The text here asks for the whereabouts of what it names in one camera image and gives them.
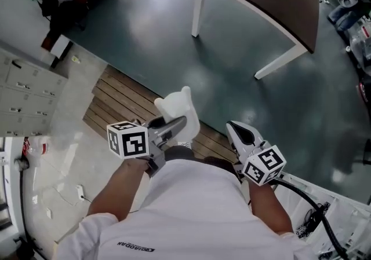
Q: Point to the gray metal lockers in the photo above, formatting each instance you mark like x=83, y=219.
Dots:
x=26, y=93

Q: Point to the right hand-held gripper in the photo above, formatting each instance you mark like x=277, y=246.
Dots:
x=265, y=166

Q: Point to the person's dark trousers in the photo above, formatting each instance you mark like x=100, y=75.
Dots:
x=220, y=166

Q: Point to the pack of water bottles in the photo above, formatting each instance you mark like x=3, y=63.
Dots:
x=36, y=146

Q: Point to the dark wooden table white legs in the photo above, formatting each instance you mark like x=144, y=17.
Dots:
x=275, y=1

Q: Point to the brown wooden platform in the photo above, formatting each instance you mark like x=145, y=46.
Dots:
x=124, y=102

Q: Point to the person's left forearm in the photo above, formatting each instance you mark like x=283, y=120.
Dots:
x=119, y=189

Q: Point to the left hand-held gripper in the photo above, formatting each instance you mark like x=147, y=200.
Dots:
x=133, y=144

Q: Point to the gray wheeled robot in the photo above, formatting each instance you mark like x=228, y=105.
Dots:
x=363, y=88

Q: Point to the white power strip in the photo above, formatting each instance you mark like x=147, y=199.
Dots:
x=80, y=192

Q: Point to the small white cabinet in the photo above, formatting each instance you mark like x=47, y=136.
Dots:
x=61, y=49

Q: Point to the person's right forearm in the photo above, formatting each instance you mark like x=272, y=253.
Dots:
x=268, y=209

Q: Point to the person's white patterned shoe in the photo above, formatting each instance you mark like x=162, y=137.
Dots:
x=184, y=144

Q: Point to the small white bottle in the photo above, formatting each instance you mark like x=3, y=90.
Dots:
x=76, y=59

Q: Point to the person's white shirt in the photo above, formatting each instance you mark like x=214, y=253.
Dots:
x=188, y=209

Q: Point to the white bear-shaped plastic figure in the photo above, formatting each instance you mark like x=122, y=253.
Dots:
x=179, y=105

